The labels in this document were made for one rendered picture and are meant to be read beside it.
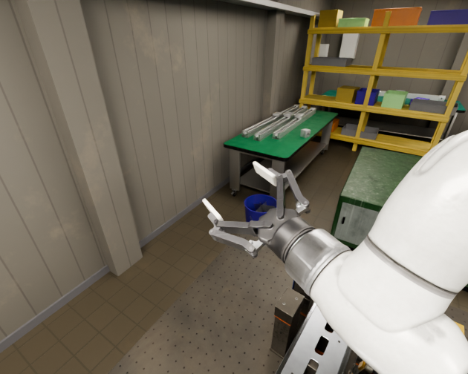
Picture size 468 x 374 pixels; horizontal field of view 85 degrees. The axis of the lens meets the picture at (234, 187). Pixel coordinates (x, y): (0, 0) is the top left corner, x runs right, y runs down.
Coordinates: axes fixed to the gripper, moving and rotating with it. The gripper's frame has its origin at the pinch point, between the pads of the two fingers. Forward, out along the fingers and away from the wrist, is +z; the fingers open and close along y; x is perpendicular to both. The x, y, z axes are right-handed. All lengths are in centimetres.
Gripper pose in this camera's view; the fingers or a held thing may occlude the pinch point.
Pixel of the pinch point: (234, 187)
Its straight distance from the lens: 54.5
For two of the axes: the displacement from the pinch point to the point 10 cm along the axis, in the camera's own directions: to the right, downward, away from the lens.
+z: -5.4, -4.8, 6.9
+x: -3.1, -6.5, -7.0
